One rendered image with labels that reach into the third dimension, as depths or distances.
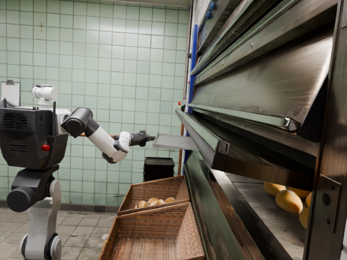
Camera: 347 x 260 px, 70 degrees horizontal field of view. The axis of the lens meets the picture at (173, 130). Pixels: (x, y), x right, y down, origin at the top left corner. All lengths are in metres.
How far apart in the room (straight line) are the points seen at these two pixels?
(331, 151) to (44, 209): 1.44
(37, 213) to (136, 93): 1.90
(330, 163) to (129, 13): 3.01
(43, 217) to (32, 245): 0.15
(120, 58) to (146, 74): 0.36
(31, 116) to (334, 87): 1.17
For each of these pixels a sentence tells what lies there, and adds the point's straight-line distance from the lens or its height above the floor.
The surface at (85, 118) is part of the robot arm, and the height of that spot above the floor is 1.37.
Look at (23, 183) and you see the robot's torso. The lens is 1.43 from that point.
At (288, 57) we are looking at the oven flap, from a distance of 0.57.
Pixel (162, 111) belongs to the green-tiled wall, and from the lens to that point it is 3.05.
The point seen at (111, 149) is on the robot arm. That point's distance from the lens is 1.38.
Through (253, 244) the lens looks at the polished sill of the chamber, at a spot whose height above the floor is 1.17.
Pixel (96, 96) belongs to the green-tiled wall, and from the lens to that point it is 3.17.
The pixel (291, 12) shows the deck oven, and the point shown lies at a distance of 0.56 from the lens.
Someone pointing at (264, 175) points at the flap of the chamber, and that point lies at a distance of 0.39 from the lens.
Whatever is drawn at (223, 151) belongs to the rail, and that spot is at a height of 1.42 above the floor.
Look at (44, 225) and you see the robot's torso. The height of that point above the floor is 0.76.
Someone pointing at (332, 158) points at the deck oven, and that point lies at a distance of 0.39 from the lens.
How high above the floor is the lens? 1.49
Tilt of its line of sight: 7 degrees down
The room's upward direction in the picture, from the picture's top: 4 degrees clockwise
